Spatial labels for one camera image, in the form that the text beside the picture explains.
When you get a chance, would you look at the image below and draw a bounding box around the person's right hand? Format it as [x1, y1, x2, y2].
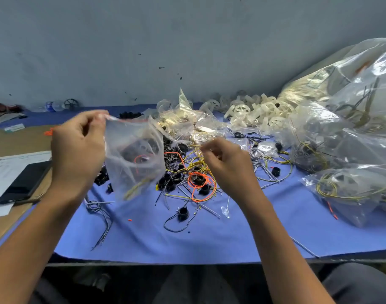
[201, 136, 265, 208]

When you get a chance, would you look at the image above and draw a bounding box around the person's left hand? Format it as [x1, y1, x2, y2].
[50, 109, 111, 201]

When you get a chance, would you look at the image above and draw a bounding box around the orange wire loop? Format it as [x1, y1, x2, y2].
[187, 171, 218, 204]

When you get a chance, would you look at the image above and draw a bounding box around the clear zip plastic bag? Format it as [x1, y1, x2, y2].
[103, 114, 168, 203]

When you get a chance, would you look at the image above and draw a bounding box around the pile of black plastic rings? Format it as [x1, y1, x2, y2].
[94, 110, 220, 223]

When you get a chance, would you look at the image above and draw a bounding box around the pile of white plastic wheels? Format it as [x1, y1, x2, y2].
[201, 91, 303, 135]

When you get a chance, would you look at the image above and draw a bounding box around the grey wire bundle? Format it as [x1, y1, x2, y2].
[83, 195, 114, 252]

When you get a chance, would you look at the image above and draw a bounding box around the heap of plastic bags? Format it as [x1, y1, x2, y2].
[154, 88, 227, 144]

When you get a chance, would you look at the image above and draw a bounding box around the long yellow green wire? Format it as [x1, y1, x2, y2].
[290, 234, 322, 260]

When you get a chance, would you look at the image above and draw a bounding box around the red wire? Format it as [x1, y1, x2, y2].
[325, 198, 341, 222]

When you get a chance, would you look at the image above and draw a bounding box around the pile of large plastic bags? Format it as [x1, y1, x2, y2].
[277, 38, 386, 228]

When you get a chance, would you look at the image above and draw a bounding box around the person's right forearm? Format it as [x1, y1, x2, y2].
[239, 192, 337, 304]

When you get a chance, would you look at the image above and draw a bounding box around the person's left forearm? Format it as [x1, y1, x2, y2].
[0, 185, 87, 304]

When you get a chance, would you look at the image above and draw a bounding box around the black round wheel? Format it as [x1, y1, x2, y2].
[63, 97, 81, 112]

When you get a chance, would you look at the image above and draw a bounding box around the clear plastic water bottle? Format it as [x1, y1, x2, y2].
[31, 100, 66, 114]

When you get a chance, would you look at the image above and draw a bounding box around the black smartphone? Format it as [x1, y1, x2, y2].
[0, 160, 53, 206]

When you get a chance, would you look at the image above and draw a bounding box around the brown cardboard sheet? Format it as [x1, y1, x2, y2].
[0, 125, 59, 249]

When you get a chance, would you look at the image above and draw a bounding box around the small white label card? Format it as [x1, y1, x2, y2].
[3, 122, 26, 133]

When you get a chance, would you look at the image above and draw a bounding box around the white paper sheet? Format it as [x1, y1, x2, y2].
[0, 150, 53, 220]

